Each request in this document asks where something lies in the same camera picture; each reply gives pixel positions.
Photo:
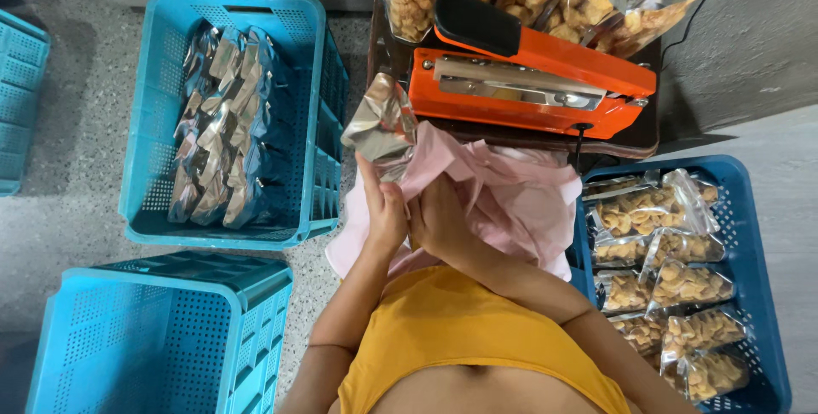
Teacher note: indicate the person's right hand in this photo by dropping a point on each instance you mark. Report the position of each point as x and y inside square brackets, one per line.
[444, 219]

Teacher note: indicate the dark blue plastic crate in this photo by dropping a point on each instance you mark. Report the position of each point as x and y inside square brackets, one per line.
[757, 273]

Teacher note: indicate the row of silver foil packets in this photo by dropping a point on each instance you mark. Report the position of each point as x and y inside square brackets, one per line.
[220, 133]

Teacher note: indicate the person's right fingers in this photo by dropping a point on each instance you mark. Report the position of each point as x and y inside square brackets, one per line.
[418, 203]

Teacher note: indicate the pile of small snack packets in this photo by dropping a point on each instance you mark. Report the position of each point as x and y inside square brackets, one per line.
[677, 286]

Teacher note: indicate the pink cloth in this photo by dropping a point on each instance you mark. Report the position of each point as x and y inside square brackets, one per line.
[511, 203]

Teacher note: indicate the person's left hand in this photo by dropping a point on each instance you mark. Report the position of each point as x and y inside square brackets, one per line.
[385, 216]

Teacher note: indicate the orange heat sealer machine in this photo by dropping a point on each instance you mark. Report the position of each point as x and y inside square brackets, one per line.
[511, 110]

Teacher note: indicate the yellow top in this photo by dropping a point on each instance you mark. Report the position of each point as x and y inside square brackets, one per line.
[460, 324]

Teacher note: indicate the dark brown wooden table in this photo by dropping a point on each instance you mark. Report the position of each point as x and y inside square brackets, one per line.
[385, 50]

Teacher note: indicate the teal plastic crate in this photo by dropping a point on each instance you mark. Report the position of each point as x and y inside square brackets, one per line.
[19, 101]
[307, 145]
[160, 337]

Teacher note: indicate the silver foil pouch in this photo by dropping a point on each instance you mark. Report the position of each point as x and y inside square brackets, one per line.
[380, 121]

